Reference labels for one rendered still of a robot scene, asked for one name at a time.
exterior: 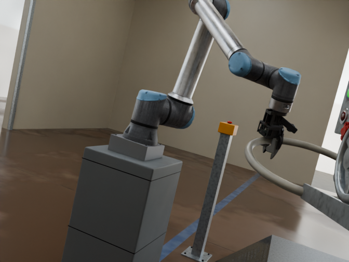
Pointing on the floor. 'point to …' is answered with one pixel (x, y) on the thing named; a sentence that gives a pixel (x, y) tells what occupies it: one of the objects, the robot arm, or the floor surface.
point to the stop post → (211, 194)
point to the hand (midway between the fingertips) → (269, 153)
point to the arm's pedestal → (120, 207)
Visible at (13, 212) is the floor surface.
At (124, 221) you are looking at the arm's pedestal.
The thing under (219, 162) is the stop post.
